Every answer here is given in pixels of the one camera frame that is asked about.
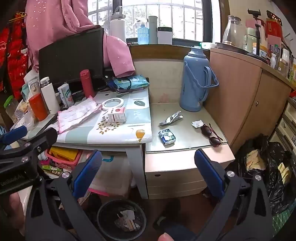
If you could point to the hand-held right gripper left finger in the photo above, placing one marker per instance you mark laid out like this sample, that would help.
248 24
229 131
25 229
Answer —
86 172

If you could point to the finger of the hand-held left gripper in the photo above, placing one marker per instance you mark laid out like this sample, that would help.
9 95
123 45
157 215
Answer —
44 138
13 136

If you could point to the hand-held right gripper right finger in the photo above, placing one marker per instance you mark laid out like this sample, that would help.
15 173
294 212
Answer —
208 176

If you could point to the red frame sunglasses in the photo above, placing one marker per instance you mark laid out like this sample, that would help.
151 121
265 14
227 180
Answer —
208 132

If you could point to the blue white tissue packet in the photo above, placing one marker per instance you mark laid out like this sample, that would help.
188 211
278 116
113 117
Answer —
167 137

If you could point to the black trash bin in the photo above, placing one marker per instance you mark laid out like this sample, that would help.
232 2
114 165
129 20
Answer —
106 222

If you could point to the black comb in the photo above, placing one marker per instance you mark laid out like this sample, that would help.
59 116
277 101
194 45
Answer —
49 124

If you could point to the pink plastic basket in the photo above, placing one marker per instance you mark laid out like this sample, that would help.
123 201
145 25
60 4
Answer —
67 162

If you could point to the white plastic bag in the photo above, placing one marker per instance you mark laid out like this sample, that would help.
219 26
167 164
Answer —
113 176

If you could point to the clear container green lid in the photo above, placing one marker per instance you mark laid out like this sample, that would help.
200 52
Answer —
10 109

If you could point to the orange bottle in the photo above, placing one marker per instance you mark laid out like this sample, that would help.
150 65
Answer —
38 107

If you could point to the low beige drawer cabinet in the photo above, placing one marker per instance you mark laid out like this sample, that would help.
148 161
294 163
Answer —
175 166

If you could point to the pink edged white cloth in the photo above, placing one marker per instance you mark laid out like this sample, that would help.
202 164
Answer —
76 114

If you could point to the crumpled white paper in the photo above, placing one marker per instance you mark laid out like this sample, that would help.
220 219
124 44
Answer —
197 123

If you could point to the table with patterned tablecloth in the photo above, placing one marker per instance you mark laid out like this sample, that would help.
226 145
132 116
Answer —
129 125

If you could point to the small white red box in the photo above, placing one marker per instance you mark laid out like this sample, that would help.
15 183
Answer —
116 115

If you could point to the black garbage bag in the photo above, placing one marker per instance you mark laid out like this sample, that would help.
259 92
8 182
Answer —
275 185

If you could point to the silver foil wrapper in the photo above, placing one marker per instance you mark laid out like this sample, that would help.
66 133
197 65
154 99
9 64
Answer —
170 118

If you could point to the red bottle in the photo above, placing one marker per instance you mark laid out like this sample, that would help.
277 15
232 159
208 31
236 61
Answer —
87 84

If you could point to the white tape roll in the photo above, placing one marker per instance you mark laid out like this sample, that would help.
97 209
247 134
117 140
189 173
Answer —
105 104

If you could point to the red garment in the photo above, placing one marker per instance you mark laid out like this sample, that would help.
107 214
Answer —
16 58

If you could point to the black monitor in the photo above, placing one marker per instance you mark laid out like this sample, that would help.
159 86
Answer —
69 60

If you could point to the wooden cabinet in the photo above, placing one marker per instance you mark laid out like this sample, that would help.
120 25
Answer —
235 92

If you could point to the green quilted cloth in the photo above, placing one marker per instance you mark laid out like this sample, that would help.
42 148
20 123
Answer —
283 224

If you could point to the plastic drawer unit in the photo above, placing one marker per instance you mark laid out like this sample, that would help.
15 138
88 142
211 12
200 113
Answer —
284 125

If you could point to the light blue thermos jug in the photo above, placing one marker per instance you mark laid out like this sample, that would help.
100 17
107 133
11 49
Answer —
193 81

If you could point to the blue wet wipes pack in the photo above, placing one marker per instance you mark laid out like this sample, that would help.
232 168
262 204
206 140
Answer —
136 82

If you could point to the pink garment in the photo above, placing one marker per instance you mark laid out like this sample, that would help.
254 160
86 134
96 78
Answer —
46 23

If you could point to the white insulated flask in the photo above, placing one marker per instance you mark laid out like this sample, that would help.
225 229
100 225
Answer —
117 29

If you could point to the small white pill bottle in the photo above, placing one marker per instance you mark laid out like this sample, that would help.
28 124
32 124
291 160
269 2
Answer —
273 61

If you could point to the black phone tripod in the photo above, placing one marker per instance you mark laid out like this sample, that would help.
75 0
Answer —
257 41

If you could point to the white canister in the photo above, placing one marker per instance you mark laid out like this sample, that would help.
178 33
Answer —
165 37

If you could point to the glass jar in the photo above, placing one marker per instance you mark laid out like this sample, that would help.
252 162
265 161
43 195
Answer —
233 32

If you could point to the white tall tumbler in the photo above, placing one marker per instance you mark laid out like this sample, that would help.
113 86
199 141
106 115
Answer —
152 30

